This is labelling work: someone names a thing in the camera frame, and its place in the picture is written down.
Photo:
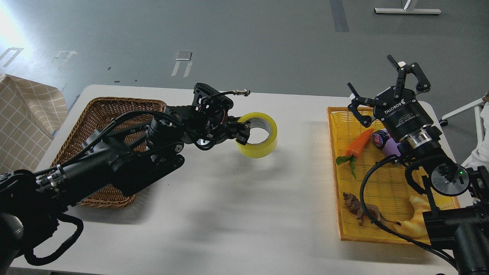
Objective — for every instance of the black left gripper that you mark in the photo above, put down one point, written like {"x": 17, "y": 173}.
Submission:
{"x": 207, "y": 131}

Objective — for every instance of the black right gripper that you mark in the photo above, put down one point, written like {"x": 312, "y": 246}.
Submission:
{"x": 403, "y": 114}

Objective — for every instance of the yellow tape roll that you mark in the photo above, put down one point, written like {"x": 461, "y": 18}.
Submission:
{"x": 264, "y": 148}

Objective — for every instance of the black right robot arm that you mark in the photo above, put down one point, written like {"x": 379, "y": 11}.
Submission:
{"x": 457, "y": 222}

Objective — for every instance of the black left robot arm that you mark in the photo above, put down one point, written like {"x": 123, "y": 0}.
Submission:
{"x": 135, "y": 150}

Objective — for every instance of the small dark can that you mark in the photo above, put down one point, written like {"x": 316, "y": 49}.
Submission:
{"x": 380, "y": 138}

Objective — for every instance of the purple foam block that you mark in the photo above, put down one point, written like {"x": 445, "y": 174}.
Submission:
{"x": 391, "y": 148}

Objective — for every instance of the orange toy carrot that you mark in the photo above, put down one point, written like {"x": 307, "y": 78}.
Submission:
{"x": 354, "y": 151}

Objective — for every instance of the white metal stand base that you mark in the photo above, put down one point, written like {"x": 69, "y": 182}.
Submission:
{"x": 408, "y": 8}

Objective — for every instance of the yellow plastic basket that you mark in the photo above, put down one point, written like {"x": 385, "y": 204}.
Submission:
{"x": 386, "y": 188}

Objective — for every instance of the person in white clothes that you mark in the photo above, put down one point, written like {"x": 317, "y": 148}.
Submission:
{"x": 480, "y": 155}

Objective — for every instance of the brown toy lion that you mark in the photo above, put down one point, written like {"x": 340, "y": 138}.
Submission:
{"x": 354, "y": 206}

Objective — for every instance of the yellow toy croissant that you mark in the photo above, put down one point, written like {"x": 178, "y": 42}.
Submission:
{"x": 415, "y": 227}

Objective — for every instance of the brown wicker basket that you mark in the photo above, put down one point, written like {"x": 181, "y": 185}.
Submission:
{"x": 98, "y": 114}

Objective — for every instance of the beige checkered cloth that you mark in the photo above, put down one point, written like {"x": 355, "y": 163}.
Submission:
{"x": 30, "y": 114}

